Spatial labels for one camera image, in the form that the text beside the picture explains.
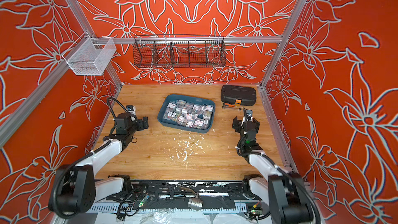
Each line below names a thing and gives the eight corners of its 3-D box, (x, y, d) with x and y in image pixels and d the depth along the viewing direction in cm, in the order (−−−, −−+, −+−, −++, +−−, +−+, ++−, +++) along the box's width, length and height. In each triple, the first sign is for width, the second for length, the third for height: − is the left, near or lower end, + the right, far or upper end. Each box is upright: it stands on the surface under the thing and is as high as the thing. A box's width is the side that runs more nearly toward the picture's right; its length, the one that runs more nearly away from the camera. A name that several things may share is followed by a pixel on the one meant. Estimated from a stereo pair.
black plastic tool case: (222, 105, 108) (223, 100, 104) (220, 90, 118) (220, 84, 113) (256, 105, 108) (259, 100, 104) (251, 89, 118) (253, 84, 113)
